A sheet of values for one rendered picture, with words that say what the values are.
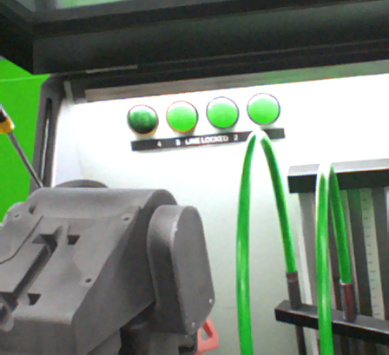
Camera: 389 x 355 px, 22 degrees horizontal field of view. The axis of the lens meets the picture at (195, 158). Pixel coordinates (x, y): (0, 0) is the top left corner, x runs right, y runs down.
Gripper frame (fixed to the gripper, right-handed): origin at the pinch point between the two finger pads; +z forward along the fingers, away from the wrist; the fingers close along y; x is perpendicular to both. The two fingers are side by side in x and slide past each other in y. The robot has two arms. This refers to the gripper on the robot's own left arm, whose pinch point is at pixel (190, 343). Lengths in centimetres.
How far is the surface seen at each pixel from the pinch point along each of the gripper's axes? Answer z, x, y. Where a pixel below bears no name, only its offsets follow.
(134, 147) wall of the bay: 27, -41, 26
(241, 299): 7.0, -6.1, -2.2
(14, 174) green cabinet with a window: 189, -150, 195
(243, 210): 6.8, -16.3, -2.8
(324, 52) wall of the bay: 29, -48, -5
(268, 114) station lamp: 30, -42, 5
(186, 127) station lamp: 27, -42, 17
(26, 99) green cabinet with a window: 171, -169, 176
